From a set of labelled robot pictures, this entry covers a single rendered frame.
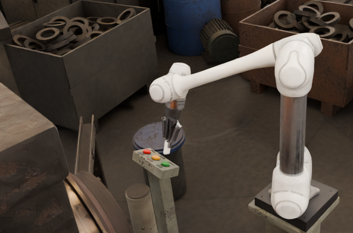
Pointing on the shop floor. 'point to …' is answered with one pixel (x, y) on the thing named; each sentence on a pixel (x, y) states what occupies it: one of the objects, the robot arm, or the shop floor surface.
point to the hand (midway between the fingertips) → (167, 147)
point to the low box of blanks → (320, 82)
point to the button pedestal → (160, 189)
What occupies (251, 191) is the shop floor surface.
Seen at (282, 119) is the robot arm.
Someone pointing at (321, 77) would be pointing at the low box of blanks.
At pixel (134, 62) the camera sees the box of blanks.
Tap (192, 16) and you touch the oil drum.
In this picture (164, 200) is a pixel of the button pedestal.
